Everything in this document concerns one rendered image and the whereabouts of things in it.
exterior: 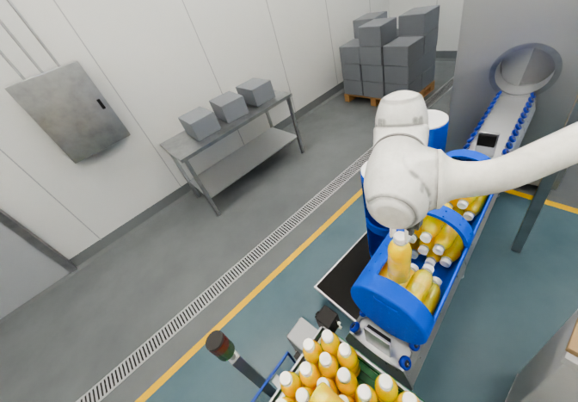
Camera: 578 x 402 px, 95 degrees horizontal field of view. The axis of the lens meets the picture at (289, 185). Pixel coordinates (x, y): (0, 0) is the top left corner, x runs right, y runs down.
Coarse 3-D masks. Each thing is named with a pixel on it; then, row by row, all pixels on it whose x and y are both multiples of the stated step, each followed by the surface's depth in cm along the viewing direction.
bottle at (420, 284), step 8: (416, 272) 99; (424, 272) 98; (432, 272) 99; (416, 280) 96; (424, 280) 95; (432, 280) 97; (408, 288) 95; (416, 288) 94; (424, 288) 94; (416, 296) 92; (424, 296) 93
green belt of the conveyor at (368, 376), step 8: (320, 344) 110; (360, 360) 102; (360, 368) 100; (368, 368) 100; (360, 376) 99; (368, 376) 98; (376, 376) 97; (368, 384) 96; (400, 384) 95; (400, 392) 93
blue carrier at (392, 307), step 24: (432, 216) 105; (456, 216) 103; (480, 216) 112; (384, 240) 108; (456, 264) 107; (360, 288) 93; (384, 288) 87; (384, 312) 92; (408, 312) 82; (408, 336) 92
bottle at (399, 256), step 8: (392, 240) 82; (392, 248) 81; (400, 248) 79; (408, 248) 79; (392, 256) 81; (400, 256) 80; (408, 256) 80; (392, 264) 84; (400, 264) 82; (408, 264) 82; (392, 272) 86; (400, 272) 84; (408, 272) 85; (392, 280) 89; (400, 280) 87; (408, 280) 88
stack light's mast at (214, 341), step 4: (212, 332) 88; (216, 332) 88; (220, 332) 88; (208, 336) 88; (212, 336) 88; (216, 336) 87; (220, 336) 87; (208, 340) 87; (212, 340) 86; (216, 340) 86; (220, 340) 86; (208, 344) 86; (212, 344) 85; (216, 344) 85; (220, 344) 85; (208, 348) 85; (212, 348) 85; (216, 348) 84; (232, 356) 94; (232, 360) 95
